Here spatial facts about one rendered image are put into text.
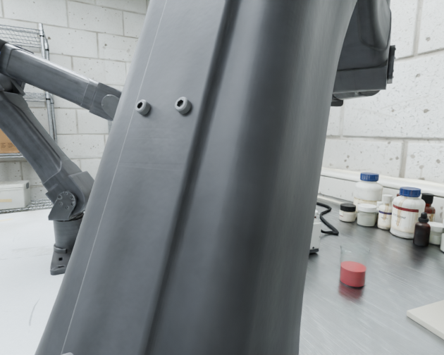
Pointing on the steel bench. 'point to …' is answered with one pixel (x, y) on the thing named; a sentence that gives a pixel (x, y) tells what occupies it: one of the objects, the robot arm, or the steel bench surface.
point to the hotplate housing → (316, 237)
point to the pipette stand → (439, 318)
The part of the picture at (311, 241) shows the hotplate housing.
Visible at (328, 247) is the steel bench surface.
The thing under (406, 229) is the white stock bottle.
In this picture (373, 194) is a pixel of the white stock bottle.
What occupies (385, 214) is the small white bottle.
